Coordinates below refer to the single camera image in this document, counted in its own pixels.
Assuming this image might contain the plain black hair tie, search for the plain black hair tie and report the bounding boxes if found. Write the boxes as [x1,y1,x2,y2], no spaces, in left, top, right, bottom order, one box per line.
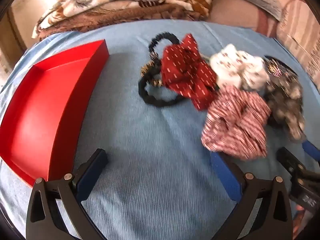
[138,74,181,107]

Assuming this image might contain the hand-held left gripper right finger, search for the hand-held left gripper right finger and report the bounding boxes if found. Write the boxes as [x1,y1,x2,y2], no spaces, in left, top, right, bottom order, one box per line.
[211,152,293,240]

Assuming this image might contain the red cardboard box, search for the red cardboard box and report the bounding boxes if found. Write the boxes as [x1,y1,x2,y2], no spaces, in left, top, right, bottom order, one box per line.
[0,39,110,187]

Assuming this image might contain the red white striped scrunchie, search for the red white striped scrunchie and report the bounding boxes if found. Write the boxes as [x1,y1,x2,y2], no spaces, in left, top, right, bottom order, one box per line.
[201,85,272,160]

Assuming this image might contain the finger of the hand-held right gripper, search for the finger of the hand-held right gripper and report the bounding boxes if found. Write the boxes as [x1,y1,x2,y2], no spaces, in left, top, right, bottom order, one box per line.
[299,136,320,162]
[276,147,307,180]

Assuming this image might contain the dark red dotted scrunchie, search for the dark red dotted scrunchie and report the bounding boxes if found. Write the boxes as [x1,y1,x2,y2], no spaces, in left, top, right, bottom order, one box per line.
[160,34,217,110]

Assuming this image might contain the white dotted scrunchie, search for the white dotted scrunchie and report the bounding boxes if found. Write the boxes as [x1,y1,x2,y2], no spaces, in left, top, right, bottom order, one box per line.
[209,44,271,90]

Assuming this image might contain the grey sheer scrunchie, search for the grey sheer scrunchie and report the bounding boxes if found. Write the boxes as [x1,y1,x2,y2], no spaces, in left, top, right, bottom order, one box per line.
[265,75,307,140]

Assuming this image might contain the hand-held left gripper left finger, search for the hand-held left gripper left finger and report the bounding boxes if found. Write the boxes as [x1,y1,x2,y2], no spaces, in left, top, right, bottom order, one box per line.
[26,148,108,240]

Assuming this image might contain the striped floral pillow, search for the striped floral pillow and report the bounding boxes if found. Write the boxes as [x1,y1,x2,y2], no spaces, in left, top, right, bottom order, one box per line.
[276,0,320,78]

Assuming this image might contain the sequin bow hair clip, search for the sequin bow hair clip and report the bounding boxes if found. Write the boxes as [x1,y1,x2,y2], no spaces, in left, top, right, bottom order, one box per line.
[264,55,298,80]

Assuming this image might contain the leopard pattern beaded bracelet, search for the leopard pattern beaded bracelet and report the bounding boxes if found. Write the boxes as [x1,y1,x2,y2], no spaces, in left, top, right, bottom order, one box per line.
[140,62,163,87]

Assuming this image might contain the black scrunchie with sparkly bead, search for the black scrunchie with sparkly bead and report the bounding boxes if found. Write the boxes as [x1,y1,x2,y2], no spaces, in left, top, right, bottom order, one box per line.
[148,32,181,59]

